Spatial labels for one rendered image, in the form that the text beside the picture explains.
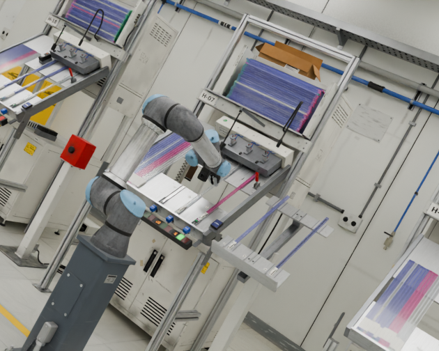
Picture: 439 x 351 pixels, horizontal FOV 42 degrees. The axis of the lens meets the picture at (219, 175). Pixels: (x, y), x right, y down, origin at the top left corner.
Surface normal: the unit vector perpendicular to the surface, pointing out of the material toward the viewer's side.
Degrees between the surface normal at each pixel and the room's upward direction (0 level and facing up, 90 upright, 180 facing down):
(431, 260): 44
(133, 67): 90
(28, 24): 90
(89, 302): 90
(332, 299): 90
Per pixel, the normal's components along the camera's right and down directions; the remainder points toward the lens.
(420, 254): 0.05, -0.76
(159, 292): -0.42, -0.20
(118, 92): 0.77, 0.44
